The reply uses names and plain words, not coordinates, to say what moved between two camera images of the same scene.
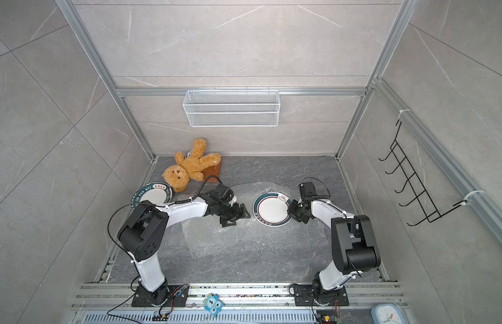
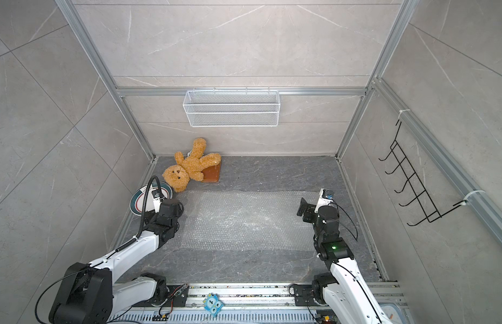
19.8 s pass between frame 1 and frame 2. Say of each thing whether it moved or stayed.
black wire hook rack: stayed
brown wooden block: stayed
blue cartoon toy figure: stayed
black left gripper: moved
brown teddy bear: stayed
